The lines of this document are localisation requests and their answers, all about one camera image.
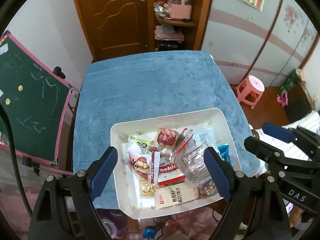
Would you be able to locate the red candy clear bag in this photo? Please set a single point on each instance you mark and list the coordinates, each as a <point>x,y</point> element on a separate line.
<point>171,142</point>

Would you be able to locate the brown wooden door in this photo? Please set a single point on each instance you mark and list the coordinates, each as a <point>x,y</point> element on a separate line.
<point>114,28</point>

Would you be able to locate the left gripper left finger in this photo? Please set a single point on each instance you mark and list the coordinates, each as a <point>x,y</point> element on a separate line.
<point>50,218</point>

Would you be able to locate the dark red brown snack packet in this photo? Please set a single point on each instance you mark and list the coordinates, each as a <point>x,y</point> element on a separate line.
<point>144,163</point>

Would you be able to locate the green bag on floor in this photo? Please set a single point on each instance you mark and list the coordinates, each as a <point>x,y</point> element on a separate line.
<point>294,77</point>

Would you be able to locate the pink basket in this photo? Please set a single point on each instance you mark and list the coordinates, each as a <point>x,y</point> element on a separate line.
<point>180,9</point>

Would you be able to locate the wooden corner shelf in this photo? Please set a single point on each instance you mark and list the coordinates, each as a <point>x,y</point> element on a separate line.
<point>193,29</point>

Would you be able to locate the white plastic tray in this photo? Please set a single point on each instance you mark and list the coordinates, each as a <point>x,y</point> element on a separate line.
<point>127,182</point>

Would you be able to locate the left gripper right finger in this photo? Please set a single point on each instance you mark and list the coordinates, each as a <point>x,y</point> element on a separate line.
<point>261,200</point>

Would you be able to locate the green pastry packet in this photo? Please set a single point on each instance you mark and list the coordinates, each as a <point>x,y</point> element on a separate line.
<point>144,144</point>

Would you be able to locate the large white blue bag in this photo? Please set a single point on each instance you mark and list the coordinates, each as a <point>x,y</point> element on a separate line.
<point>204,136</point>

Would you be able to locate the pink plastic stool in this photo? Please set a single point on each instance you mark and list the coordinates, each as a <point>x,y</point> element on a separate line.
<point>250,91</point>

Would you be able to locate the red white cookie packet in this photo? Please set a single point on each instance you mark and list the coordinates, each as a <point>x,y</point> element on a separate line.
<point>169,173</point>

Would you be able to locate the blue table cloth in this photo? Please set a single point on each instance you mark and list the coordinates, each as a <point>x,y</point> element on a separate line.
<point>149,85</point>

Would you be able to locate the clear bag yellow puffs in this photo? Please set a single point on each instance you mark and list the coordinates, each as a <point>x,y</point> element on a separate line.
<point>147,189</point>

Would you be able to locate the clear bag brown cakes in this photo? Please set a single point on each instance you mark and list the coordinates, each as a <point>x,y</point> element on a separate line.
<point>189,158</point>

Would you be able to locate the pink toy on floor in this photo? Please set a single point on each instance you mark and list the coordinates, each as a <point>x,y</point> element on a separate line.
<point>282,99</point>

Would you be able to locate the folded pink cloths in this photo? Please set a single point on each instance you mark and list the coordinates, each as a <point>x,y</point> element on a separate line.
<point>168,33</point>

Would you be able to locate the beige soda cracker pack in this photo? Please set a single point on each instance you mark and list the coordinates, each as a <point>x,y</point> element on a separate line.
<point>174,195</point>

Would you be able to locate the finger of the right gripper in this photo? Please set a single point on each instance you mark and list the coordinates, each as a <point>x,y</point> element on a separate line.
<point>277,161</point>
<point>290,134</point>

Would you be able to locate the green chalkboard pink frame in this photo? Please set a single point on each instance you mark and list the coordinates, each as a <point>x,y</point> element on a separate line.
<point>35,100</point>

